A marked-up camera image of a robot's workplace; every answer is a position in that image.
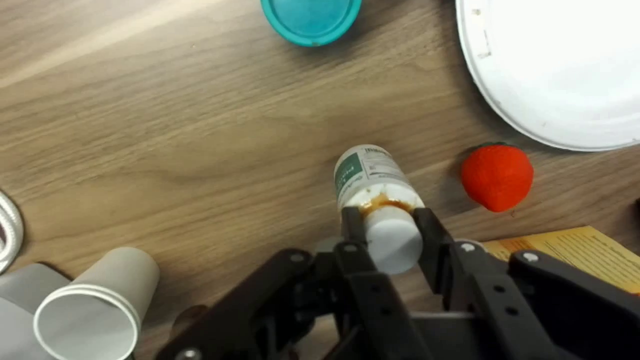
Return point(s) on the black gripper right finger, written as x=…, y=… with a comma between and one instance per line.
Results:
x=506, y=300

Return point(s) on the white ringed object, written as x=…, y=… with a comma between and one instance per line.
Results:
x=13, y=233

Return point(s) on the white paper plate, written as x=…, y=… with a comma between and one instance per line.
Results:
x=560, y=66

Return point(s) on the white paper cup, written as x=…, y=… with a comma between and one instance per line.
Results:
x=100, y=307

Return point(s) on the brown moose plushie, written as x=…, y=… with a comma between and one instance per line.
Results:
x=190, y=318

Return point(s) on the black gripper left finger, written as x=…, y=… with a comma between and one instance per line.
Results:
x=321, y=293

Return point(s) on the open yellow orange carton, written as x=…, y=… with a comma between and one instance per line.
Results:
x=580, y=252

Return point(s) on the white bottle green label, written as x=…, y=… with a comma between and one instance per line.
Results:
x=373, y=180

